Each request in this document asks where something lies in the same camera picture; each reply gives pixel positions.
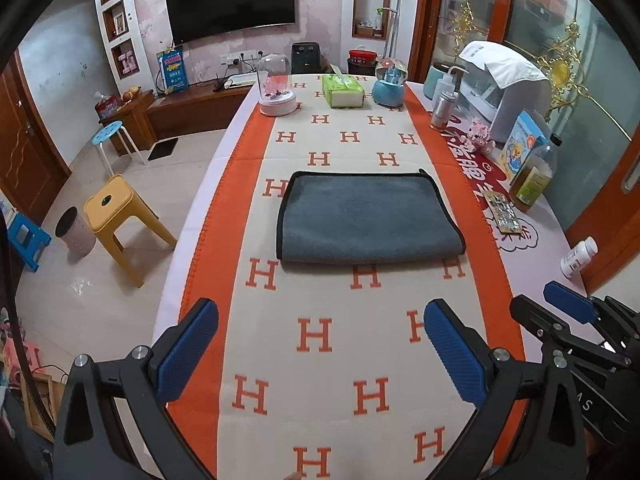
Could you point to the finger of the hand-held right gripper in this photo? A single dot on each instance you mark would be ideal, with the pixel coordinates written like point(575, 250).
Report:
point(570, 300)
point(537, 316)

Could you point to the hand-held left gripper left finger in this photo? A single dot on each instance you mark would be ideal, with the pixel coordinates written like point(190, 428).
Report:
point(187, 350)

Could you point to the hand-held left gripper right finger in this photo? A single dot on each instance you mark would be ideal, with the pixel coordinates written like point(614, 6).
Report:
point(455, 355)

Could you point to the grey towel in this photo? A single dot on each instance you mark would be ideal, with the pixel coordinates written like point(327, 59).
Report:
point(367, 217)

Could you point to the white pill bottle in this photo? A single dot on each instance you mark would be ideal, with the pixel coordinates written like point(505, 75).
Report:
point(577, 258)

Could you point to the white table cover red print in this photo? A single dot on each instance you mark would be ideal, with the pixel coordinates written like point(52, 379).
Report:
point(542, 260)

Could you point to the blister pack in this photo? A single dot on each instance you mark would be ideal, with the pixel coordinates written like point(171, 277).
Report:
point(502, 212)

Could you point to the orange and cream printed blanket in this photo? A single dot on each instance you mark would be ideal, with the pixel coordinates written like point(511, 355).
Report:
point(340, 325)

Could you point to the amber liquid bottle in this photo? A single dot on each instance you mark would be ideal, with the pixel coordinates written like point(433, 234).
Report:
point(532, 180)

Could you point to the yellow plastic stool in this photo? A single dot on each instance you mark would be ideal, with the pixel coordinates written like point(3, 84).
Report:
point(112, 205)

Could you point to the pink waste bin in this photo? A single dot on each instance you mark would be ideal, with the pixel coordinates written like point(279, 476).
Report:
point(72, 230)

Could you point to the pink toy figure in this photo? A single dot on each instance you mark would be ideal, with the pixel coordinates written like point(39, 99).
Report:
point(477, 132)

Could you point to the white countertop appliance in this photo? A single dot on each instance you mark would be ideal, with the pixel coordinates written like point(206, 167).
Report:
point(520, 110)

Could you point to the small blue step stool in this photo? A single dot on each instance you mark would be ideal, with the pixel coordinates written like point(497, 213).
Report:
point(25, 230)

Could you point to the black floor mat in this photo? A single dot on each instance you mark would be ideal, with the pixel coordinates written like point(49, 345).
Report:
point(163, 148)

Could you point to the metal tumbler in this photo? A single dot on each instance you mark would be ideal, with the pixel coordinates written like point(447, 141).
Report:
point(441, 112)

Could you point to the blue round stool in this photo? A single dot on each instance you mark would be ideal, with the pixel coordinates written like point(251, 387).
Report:
point(107, 132)

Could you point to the wooden television cabinet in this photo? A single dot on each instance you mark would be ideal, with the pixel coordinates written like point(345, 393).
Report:
point(195, 107)

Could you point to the white squeeze bottle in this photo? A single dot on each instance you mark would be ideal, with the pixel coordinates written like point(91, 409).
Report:
point(446, 87)

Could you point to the white cloth cover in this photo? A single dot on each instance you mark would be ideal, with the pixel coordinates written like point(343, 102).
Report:
point(505, 62)

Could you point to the red tissue pack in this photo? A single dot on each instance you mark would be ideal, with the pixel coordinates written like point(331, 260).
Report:
point(107, 107)

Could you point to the teal container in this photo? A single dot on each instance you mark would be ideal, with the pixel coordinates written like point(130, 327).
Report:
point(432, 80)

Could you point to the brown wooden door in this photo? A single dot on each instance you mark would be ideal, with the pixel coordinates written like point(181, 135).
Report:
point(22, 150)

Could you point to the blue snow globe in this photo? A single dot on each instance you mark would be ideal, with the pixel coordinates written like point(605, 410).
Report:
point(390, 87)

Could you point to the glass dome on white base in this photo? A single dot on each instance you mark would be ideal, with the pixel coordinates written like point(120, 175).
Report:
point(276, 87)

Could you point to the blue printed bag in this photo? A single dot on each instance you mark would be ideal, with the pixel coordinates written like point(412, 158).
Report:
point(171, 70)

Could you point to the green tissue box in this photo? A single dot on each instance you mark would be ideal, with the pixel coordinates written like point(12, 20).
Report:
point(342, 91)

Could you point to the red pot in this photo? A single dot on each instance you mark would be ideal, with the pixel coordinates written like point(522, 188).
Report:
point(361, 60)

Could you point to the black heater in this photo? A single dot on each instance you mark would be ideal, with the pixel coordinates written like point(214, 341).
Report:
point(306, 57)

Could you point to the wooden frame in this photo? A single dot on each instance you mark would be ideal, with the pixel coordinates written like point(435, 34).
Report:
point(37, 410)

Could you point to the white wall shelf unit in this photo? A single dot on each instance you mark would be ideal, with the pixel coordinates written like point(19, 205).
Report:
point(102, 35)

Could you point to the black wall television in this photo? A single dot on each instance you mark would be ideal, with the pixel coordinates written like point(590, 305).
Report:
point(230, 2)

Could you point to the white wall niche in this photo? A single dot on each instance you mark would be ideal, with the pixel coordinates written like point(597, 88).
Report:
point(371, 2)

